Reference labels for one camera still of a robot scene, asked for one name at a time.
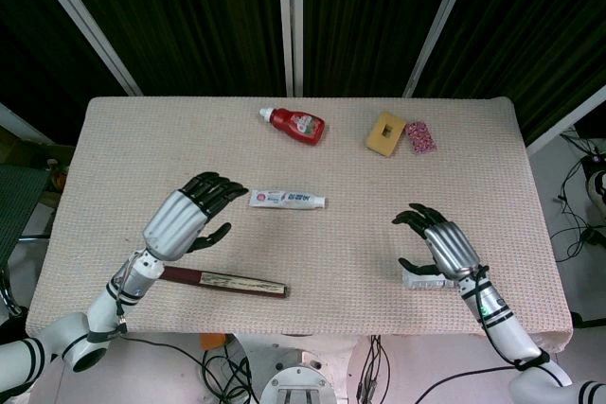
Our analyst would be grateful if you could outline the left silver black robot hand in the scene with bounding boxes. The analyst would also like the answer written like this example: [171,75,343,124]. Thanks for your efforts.
[142,171,250,262]

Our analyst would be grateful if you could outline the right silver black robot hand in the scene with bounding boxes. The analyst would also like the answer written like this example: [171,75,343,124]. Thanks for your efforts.
[391,203,483,282]

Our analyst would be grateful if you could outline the white toothpaste tube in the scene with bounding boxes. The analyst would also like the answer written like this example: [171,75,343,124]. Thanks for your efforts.
[249,188,329,211]

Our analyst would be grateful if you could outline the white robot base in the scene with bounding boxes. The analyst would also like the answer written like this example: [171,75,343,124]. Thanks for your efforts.
[231,333,361,404]

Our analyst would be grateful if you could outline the pink speckled sponge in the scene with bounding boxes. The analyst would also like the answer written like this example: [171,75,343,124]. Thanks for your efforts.
[405,121,437,155]

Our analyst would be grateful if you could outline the orange plastic part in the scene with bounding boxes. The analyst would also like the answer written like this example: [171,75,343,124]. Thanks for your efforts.
[199,333,225,352]

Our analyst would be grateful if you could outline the beige woven table cloth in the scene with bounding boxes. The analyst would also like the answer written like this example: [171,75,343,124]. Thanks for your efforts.
[25,96,575,353]

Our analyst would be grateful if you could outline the tan wooden block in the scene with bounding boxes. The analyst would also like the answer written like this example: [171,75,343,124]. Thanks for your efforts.
[365,112,407,158]

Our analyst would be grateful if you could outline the red ketchup bottle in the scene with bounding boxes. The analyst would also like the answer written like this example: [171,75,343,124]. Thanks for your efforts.
[258,107,327,146]

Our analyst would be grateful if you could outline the white round device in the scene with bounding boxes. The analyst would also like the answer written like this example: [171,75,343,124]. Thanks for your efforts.
[585,167,606,220]

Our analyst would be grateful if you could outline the green mesh panel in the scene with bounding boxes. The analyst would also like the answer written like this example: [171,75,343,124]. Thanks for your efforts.
[0,165,52,272]

